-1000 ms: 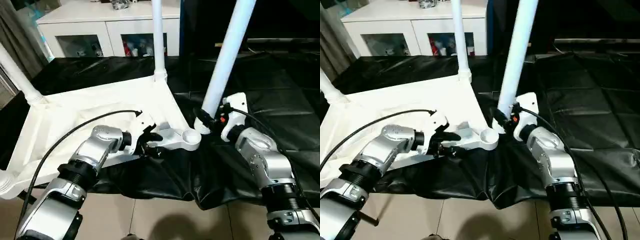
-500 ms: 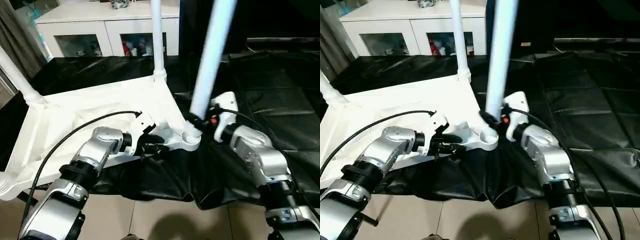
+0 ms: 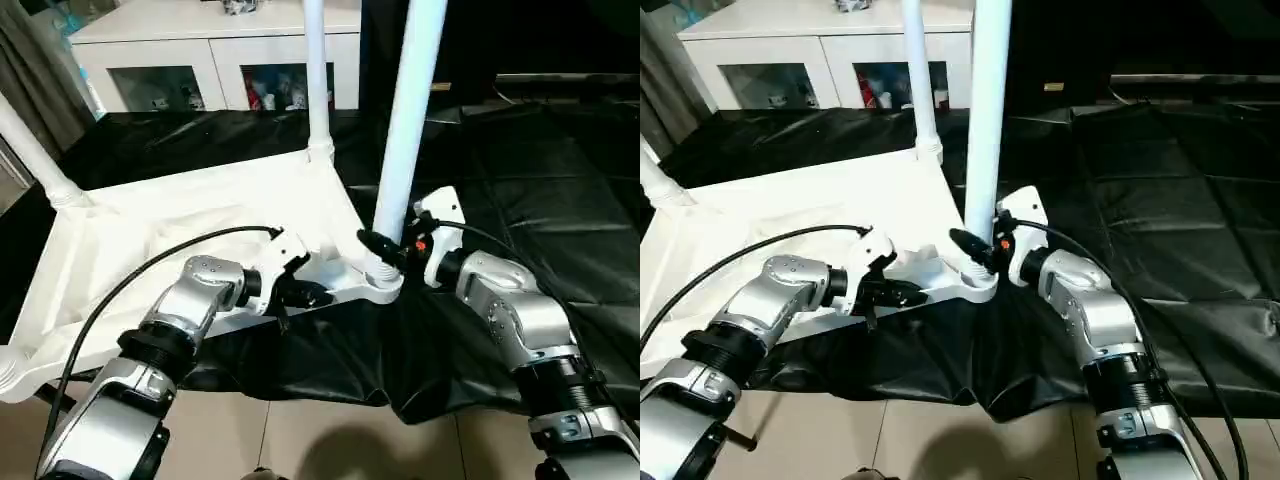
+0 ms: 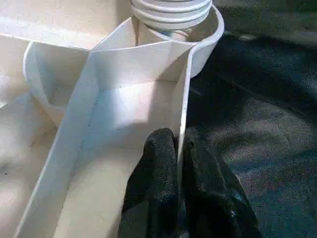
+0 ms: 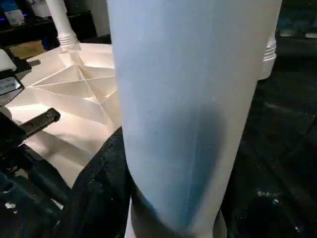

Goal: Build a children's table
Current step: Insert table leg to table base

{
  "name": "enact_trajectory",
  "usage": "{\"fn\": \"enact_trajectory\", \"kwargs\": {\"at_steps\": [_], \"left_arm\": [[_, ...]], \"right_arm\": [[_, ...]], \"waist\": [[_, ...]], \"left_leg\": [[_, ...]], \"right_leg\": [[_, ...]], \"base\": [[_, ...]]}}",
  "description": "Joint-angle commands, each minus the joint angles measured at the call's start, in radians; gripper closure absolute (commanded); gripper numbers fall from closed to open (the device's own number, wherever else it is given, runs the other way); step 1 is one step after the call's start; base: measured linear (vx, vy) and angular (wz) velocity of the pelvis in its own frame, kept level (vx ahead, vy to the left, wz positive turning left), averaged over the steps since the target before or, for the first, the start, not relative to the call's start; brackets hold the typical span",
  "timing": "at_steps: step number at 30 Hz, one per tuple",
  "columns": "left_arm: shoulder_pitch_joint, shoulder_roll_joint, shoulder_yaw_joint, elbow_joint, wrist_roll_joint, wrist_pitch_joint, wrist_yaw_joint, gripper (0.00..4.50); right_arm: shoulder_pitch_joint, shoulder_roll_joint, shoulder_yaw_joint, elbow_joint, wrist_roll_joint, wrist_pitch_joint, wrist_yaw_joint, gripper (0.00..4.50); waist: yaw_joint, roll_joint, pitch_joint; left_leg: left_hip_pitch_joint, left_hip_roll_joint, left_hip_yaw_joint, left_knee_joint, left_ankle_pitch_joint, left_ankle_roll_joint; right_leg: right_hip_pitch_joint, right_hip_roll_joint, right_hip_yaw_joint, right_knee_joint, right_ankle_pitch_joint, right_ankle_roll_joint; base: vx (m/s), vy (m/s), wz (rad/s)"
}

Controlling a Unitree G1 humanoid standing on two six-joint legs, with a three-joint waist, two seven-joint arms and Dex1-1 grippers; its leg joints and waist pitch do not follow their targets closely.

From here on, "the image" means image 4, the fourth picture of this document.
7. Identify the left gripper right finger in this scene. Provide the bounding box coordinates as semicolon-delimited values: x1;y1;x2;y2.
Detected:
181;137;264;238

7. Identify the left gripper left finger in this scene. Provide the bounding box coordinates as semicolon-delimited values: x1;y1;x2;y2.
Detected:
122;127;186;238

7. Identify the white plastic table top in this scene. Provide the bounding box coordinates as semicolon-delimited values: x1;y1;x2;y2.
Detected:
0;0;225;238

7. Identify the white plastic table leg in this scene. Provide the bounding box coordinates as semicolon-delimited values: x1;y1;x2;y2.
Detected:
129;0;215;32

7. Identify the black work surface mat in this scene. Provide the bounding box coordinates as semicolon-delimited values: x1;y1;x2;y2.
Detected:
183;0;317;238

